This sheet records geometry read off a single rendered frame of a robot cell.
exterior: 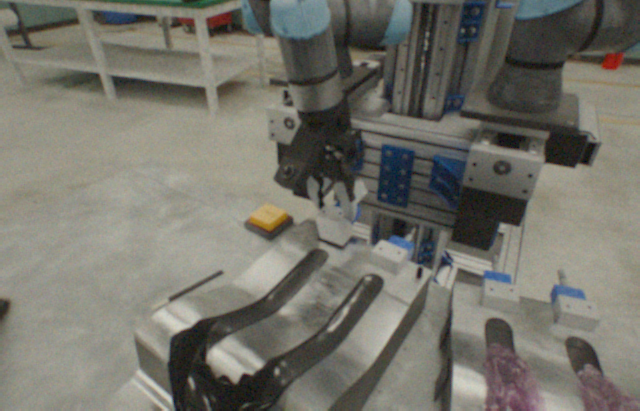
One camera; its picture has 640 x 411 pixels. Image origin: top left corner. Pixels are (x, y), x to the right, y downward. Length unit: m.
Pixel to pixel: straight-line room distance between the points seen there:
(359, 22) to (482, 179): 0.42
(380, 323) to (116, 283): 0.51
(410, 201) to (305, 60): 0.67
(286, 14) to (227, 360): 0.43
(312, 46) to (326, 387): 0.42
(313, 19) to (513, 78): 0.54
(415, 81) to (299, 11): 0.65
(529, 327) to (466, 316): 0.09
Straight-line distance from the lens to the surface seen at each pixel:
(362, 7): 0.68
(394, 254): 0.68
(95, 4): 4.13
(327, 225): 0.71
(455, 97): 1.17
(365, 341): 0.60
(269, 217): 0.89
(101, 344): 0.79
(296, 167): 0.59
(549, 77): 0.98
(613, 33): 1.01
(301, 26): 0.56
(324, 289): 0.66
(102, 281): 0.90
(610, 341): 0.77
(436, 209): 1.12
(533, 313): 0.75
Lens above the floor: 1.36
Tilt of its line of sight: 34 degrees down
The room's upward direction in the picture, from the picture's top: straight up
